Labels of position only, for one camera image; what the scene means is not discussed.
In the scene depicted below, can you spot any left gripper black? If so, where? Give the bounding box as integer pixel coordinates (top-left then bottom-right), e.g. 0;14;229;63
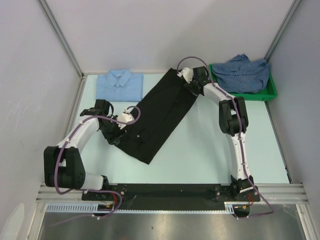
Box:
100;115;128;145

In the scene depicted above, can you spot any black long sleeve shirt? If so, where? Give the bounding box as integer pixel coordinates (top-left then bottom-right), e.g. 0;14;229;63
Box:
116;68;197;164

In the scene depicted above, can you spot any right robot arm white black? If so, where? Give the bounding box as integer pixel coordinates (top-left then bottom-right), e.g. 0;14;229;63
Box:
177;66;254;201

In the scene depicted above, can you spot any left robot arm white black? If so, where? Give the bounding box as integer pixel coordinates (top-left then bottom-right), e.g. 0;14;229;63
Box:
43;99;134;200

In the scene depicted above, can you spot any folded light blue shirt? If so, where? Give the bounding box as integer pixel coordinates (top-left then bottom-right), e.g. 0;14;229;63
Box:
95;69;144;102

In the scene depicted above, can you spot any blue checkered shirt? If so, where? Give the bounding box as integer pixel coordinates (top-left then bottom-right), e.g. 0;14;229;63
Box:
212;54;271;94

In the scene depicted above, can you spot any green plastic bin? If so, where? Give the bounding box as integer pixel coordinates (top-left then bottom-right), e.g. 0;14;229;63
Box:
209;64;277;102

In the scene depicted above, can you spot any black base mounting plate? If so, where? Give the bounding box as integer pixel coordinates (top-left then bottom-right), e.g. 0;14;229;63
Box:
81;183;262;211

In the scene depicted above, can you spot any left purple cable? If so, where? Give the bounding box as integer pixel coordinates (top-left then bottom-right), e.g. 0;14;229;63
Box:
48;106;142;227

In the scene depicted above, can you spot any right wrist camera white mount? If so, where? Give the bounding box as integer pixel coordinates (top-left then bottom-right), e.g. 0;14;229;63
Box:
177;67;193;84

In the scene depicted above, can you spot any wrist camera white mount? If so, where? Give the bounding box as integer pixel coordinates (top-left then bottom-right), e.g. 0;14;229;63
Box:
177;67;193;84
116;108;135;130

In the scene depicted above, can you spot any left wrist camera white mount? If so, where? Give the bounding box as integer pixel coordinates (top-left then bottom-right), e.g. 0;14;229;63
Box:
116;108;135;130

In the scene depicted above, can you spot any white slotted cable duct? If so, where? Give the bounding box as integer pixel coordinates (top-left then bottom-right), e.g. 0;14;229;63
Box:
46;202;98;213

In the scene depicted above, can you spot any right aluminium corner post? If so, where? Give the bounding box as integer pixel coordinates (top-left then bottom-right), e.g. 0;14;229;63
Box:
264;0;304;62

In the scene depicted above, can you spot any aluminium corner post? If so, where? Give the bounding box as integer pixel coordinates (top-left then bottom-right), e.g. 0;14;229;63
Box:
36;0;84;79
264;0;304;62

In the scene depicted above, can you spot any aluminium frame rail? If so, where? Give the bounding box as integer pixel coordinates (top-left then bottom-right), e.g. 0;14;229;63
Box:
35;182;309;204

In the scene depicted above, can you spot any left aluminium corner post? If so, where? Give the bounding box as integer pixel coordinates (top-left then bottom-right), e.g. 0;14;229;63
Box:
36;0;84;79

